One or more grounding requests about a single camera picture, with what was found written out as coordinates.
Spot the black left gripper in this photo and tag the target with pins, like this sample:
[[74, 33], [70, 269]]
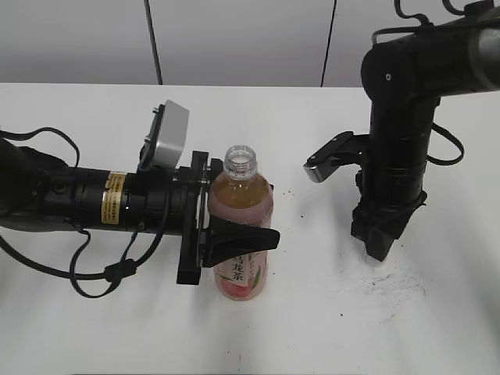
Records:
[[223, 240]]

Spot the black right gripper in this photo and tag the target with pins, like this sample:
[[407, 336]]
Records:
[[389, 196]]

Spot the peach oolong tea bottle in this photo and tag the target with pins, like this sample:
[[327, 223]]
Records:
[[240, 194]]

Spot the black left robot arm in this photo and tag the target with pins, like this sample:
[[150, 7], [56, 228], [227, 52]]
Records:
[[41, 193]]

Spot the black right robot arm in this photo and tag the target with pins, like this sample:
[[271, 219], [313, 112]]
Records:
[[405, 79]]

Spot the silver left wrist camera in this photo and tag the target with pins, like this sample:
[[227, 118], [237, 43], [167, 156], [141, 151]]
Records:
[[165, 141]]

